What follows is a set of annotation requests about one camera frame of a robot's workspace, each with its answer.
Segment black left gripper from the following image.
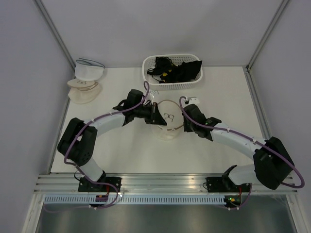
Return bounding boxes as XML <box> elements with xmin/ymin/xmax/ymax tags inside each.
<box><xmin>134</xmin><ymin>102</ymin><xmax>167</xmax><ymax>126</ymax></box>

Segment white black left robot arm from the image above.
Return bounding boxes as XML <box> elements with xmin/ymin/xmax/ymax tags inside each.
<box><xmin>57</xmin><ymin>89</ymin><xmax>167</xmax><ymax>193</ymax></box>

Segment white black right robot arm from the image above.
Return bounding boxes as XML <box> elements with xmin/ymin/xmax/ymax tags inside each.
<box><xmin>183</xmin><ymin>104</ymin><xmax>294</xmax><ymax>192</ymax></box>

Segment flat cream laundry bag upper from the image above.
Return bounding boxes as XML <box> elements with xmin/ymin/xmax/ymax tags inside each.
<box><xmin>67</xmin><ymin>79</ymin><xmax>98</xmax><ymax>90</ymax></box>

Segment black garments in basket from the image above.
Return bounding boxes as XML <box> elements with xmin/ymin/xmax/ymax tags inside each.
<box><xmin>146</xmin><ymin>57</ymin><xmax>203</xmax><ymax>83</ymax></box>

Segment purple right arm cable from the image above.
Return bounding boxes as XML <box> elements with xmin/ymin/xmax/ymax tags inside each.
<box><xmin>178</xmin><ymin>96</ymin><xmax>306</xmax><ymax>212</ymax></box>

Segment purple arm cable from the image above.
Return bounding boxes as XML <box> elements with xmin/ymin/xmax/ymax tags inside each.
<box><xmin>178</xmin><ymin>96</ymin><xmax>306</xmax><ymax>212</ymax></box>
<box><xmin>42</xmin><ymin>81</ymin><xmax>150</xmax><ymax>214</ymax></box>

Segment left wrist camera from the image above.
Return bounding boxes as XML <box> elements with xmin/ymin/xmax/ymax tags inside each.
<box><xmin>149</xmin><ymin>90</ymin><xmax>159</xmax><ymax>99</ymax></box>

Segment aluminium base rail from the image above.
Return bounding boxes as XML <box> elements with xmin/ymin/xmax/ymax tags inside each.
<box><xmin>34</xmin><ymin>172</ymin><xmax>298</xmax><ymax>195</ymax></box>

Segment right aluminium frame post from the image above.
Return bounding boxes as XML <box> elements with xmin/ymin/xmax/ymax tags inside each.
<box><xmin>245</xmin><ymin>0</ymin><xmax>292</xmax><ymax>72</ymax></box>

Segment aluminium frame post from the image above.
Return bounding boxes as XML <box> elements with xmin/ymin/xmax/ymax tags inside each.
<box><xmin>33</xmin><ymin>0</ymin><xmax>75</xmax><ymax>71</ymax></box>
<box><xmin>245</xmin><ymin>0</ymin><xmax>292</xmax><ymax>72</ymax></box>

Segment white slotted cable duct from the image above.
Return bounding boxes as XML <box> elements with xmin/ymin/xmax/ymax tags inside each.
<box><xmin>44</xmin><ymin>194</ymin><xmax>225</xmax><ymax>205</ymax></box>

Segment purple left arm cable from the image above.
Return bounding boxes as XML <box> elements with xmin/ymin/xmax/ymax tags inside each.
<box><xmin>42</xmin><ymin>81</ymin><xmax>150</xmax><ymax>214</ymax></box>

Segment left aluminium frame post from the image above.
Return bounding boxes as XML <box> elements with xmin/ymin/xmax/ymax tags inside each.
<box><xmin>33</xmin><ymin>0</ymin><xmax>75</xmax><ymax>71</ymax></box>

